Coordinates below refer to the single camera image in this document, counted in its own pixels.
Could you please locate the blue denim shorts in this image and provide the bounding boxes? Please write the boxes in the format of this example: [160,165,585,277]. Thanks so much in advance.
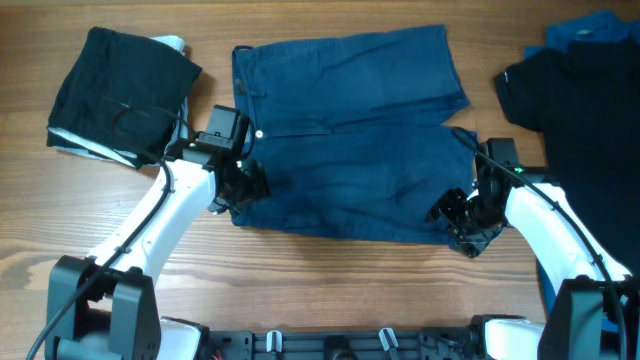
[232,25,473,245]

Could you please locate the black t-shirt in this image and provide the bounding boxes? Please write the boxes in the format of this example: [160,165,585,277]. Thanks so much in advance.
[494,39,639,274]

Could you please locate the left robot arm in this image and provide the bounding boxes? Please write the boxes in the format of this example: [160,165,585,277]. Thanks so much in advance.
[28,105,269,359]

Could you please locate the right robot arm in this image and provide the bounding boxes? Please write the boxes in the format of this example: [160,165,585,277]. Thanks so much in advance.
[427,138,639,359]

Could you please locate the folded black garment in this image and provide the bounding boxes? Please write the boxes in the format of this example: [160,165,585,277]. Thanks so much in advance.
[46,27,202,169]

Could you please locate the blue polo shirt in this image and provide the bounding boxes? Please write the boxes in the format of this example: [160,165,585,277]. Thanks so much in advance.
[524,11,639,58]

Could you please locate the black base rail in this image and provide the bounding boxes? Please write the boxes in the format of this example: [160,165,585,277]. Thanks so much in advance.
[196,326,482,360]

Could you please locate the right white rail clip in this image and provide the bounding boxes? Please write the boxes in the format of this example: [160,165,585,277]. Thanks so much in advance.
[378,327,398,353]

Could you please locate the white rail clip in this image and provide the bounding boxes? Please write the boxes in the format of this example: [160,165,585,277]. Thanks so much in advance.
[378,327,398,353]
[265,330,283,353]

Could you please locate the left white rail clip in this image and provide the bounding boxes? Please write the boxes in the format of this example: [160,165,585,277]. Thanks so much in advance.
[265,330,283,353]

